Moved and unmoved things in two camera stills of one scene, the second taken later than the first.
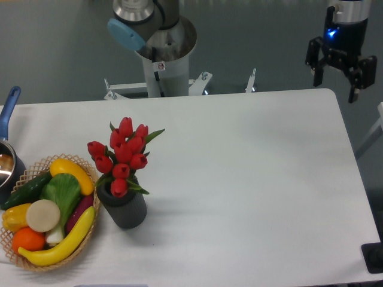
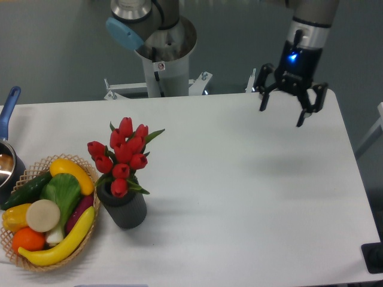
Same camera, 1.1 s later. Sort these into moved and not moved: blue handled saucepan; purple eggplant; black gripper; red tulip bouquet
Moved: black gripper
Not moved: purple eggplant; red tulip bouquet; blue handled saucepan
